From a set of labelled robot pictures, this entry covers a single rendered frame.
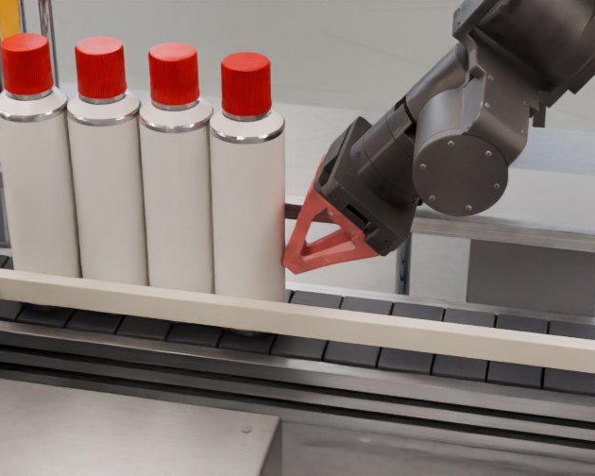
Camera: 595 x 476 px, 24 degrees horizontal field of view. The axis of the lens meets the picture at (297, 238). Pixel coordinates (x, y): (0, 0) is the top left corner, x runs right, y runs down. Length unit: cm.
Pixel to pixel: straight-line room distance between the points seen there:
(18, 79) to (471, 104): 32
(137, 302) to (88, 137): 13
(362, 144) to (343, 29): 292
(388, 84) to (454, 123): 269
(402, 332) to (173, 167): 19
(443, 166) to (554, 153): 56
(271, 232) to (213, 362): 10
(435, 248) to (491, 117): 41
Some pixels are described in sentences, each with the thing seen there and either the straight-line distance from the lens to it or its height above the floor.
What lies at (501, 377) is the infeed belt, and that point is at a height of 88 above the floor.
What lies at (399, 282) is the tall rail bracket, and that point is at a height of 87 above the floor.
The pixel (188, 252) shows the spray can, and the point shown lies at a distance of 98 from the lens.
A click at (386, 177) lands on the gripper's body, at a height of 102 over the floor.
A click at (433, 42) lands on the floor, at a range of 377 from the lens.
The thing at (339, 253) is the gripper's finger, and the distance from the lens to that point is 95.
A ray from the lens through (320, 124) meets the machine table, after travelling 141.
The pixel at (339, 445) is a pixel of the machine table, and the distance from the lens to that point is 98.
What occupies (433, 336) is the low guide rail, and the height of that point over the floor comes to 91.
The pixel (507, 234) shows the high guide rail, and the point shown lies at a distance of 98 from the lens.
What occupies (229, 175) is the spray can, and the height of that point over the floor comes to 101.
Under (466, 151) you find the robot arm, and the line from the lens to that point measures 81.
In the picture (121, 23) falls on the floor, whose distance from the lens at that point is 390.
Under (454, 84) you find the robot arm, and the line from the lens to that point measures 87.
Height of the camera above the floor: 145
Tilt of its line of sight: 31 degrees down
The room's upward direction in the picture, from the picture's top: straight up
